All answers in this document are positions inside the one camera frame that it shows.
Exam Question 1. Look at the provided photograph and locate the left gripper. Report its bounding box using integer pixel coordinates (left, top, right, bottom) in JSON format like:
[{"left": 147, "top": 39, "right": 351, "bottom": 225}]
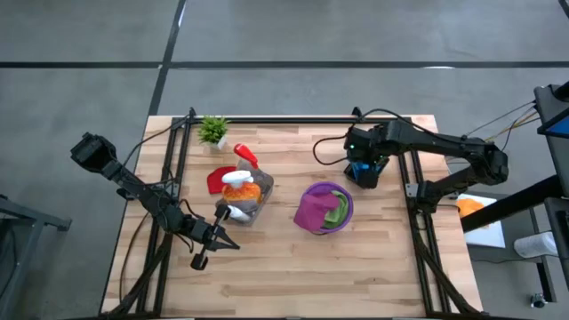
[{"left": 182, "top": 203, "right": 241, "bottom": 272}]

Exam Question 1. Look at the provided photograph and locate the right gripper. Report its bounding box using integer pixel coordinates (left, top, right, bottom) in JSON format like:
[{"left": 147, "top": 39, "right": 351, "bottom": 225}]
[{"left": 342, "top": 124, "right": 393, "bottom": 190}]

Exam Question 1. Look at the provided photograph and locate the blue sponge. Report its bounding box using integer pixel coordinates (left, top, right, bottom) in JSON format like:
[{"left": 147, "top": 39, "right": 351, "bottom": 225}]
[{"left": 349, "top": 161, "right": 373, "bottom": 178}]

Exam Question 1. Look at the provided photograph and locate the small clear bottle white cap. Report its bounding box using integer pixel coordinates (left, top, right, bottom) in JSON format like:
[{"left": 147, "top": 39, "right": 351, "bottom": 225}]
[{"left": 225, "top": 204, "right": 252, "bottom": 223}]

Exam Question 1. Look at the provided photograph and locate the orange spray bottle white trigger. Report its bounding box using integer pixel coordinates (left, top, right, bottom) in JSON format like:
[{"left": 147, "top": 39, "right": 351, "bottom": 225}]
[{"left": 220, "top": 169, "right": 262, "bottom": 205}]

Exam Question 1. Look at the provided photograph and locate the purple plastic bucket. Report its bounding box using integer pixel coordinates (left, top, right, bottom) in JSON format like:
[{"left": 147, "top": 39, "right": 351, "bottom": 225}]
[{"left": 296, "top": 180, "right": 356, "bottom": 236}]

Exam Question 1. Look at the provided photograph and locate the green microfiber cloth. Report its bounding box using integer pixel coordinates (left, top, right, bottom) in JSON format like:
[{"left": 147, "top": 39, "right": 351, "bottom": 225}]
[{"left": 322, "top": 189, "right": 350, "bottom": 230}]

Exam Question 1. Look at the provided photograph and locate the translucent grey plastic basket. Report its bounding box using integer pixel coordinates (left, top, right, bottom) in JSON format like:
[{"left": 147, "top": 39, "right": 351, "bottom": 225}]
[{"left": 215, "top": 158, "right": 275, "bottom": 228}]

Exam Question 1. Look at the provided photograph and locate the magenta felt cloth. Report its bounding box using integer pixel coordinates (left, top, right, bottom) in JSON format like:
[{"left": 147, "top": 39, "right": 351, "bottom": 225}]
[{"left": 293, "top": 192, "right": 341, "bottom": 233}]

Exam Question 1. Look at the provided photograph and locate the clear spray bottle red trigger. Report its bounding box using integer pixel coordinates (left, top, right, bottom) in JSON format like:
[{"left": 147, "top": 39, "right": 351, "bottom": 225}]
[{"left": 232, "top": 142, "right": 268, "bottom": 179}]

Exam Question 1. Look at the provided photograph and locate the green plant in white pot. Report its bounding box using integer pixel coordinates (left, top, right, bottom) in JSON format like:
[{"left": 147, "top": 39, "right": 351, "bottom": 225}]
[{"left": 196, "top": 115, "right": 230, "bottom": 151}]

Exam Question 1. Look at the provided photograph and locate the orange object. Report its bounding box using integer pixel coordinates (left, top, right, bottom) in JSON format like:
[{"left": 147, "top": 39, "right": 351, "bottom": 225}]
[{"left": 456, "top": 197, "right": 489, "bottom": 219}]

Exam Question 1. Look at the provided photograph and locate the white sheet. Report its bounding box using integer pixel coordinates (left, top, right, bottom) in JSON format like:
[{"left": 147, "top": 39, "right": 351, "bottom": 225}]
[{"left": 456, "top": 193, "right": 507, "bottom": 249}]

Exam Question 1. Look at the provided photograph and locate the black stand beam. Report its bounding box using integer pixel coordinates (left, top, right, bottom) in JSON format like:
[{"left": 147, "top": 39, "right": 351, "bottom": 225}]
[{"left": 460, "top": 174, "right": 569, "bottom": 233}]

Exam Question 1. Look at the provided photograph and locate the black equipment cart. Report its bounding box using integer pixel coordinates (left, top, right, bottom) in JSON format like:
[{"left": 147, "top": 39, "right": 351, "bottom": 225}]
[{"left": 533, "top": 81, "right": 569, "bottom": 196}]

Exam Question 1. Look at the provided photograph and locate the grey metal table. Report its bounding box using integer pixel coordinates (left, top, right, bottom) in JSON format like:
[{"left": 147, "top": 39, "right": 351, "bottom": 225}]
[{"left": 0, "top": 189, "right": 72, "bottom": 320}]

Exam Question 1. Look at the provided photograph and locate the blue screen tablet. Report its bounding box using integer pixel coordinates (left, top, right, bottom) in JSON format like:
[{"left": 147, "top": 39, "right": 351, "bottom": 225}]
[{"left": 536, "top": 108, "right": 569, "bottom": 138}]

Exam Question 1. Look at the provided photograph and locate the white roll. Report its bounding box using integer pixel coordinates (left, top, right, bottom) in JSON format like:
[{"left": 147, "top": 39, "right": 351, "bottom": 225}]
[{"left": 514, "top": 230, "right": 559, "bottom": 260}]

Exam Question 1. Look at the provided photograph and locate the black aluminium table frame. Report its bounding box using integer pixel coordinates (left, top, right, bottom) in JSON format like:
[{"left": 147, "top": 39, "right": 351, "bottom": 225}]
[{"left": 100, "top": 106, "right": 484, "bottom": 319}]

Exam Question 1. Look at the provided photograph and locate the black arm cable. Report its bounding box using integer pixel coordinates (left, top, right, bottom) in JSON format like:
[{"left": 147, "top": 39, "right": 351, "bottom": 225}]
[{"left": 122, "top": 116, "right": 190, "bottom": 169}]

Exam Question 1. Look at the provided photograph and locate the grey cable bundle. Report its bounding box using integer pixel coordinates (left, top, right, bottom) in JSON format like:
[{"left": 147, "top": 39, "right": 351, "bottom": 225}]
[{"left": 461, "top": 100, "right": 539, "bottom": 155}]

